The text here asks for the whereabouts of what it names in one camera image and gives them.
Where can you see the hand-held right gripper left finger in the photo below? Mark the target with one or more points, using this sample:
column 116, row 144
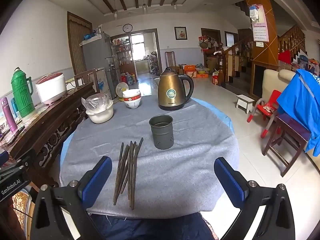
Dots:
column 96, row 182

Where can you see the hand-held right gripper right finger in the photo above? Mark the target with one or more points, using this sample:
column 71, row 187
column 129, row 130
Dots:
column 228, row 182

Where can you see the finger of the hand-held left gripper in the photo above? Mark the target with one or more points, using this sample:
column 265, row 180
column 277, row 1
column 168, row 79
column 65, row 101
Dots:
column 3, row 157
column 25, row 156

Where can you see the bundle of dark wooden chopsticks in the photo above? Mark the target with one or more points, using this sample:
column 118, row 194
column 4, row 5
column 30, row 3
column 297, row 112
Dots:
column 131, row 170

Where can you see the grey metal chopstick holder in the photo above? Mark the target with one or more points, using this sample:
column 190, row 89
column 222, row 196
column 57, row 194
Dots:
column 163, row 137

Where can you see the carved dark wooden sideboard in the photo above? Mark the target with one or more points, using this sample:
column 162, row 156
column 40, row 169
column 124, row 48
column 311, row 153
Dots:
column 50, row 127

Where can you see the purple thermos bottle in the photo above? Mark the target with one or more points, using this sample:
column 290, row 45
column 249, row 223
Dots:
column 8, row 117

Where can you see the teal bottle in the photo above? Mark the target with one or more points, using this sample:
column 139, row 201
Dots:
column 14, row 107

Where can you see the grey felt tablecloth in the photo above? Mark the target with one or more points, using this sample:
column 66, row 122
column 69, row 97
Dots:
column 175, row 170

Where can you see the green thermos flask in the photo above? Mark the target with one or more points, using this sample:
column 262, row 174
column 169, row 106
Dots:
column 22, row 95

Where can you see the blue table cover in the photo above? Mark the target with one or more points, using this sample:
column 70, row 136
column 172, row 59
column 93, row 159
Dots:
column 226, row 118

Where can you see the white ceramic basin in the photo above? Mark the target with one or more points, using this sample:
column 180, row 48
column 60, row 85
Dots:
column 100, row 117

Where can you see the person's dark blue pants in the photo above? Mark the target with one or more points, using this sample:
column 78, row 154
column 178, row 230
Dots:
column 150, row 230

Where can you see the white rice cooker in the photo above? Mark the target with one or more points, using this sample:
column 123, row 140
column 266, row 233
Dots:
column 51, row 88

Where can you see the clear plastic bag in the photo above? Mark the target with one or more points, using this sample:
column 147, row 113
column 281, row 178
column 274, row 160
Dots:
column 96, row 102

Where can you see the white step stool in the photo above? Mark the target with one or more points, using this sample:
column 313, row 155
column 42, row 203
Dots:
column 245, row 100

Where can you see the white bowl grey print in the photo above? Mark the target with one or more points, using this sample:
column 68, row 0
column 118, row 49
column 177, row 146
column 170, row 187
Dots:
column 132, row 105

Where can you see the dark wooden stool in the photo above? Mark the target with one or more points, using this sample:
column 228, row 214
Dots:
column 292, row 125

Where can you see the red plastic child chair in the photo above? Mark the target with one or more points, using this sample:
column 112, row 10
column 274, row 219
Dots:
column 268, row 105

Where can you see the red banded white bowl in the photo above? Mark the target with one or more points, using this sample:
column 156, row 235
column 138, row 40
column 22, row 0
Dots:
column 132, row 99

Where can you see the small white fan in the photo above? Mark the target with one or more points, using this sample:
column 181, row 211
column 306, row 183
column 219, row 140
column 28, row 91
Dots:
column 122, row 90

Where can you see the dark wooden chair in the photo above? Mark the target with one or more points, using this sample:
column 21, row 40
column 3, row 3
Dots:
column 85, row 78

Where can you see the white chest freezer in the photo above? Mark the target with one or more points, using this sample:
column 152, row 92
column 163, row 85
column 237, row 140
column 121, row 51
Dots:
column 101, row 82

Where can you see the red and white bag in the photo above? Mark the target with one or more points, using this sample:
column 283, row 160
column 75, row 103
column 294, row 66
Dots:
column 215, row 78

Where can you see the blue water jug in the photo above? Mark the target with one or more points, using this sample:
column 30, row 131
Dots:
column 130, row 79

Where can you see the cream sofa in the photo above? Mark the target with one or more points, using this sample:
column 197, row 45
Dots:
column 271, row 82

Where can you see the brass electric kettle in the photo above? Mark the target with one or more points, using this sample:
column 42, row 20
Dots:
column 171, row 90

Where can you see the blue jacket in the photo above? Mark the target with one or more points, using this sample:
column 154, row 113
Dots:
column 300, row 100

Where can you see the wooden staircase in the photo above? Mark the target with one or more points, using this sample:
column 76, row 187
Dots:
column 240, row 62

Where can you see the orange cardboard box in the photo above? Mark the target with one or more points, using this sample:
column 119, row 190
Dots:
column 190, row 68

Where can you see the brown door with curtain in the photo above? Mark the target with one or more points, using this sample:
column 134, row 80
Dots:
column 77, row 45

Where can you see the grey refrigerator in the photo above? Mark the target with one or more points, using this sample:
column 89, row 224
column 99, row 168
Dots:
column 96, row 55

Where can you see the pantry shelf with bottles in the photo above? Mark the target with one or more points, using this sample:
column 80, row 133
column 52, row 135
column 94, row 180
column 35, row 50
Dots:
column 122, row 55

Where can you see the orange wooden pillar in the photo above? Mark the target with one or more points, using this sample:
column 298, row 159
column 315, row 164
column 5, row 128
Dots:
column 265, row 52

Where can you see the tall-backed wooden chair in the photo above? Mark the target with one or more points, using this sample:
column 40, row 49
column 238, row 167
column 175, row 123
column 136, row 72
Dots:
column 170, row 58

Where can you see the pendant ceiling lamp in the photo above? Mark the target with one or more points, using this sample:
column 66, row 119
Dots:
column 174, row 5
column 144, row 8
column 115, row 12

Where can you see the pink wall calendar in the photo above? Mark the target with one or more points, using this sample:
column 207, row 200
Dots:
column 261, row 30

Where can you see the framed wall picture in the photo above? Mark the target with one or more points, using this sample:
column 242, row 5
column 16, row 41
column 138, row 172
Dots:
column 180, row 33

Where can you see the round wall clock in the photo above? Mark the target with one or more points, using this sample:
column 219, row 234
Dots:
column 127, row 28

